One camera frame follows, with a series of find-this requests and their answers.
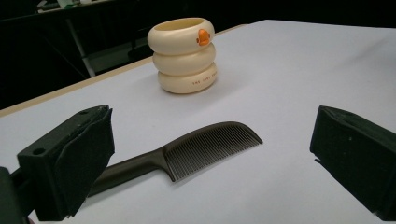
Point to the cream ringed cup with duck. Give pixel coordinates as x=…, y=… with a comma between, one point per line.
x=183, y=62

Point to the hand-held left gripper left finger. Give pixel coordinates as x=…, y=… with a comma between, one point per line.
x=65, y=161

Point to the white metal table leg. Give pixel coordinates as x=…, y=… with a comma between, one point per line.
x=81, y=49

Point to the black plastic comb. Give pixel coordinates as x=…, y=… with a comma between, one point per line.
x=202, y=149

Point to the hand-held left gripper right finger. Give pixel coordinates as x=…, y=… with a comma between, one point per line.
x=358, y=158

